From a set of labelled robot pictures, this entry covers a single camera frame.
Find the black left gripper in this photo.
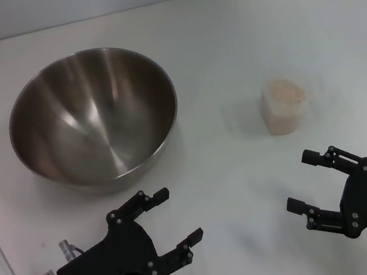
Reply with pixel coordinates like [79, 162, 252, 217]
[46, 181, 211, 275]

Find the stainless steel mixing bowl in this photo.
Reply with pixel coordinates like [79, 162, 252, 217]
[0, 37, 191, 207]

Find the clear plastic cup of rice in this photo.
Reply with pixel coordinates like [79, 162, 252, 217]
[256, 73, 316, 138]

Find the left wrist connector with cable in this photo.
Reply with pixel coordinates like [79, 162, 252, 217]
[57, 237, 87, 261]

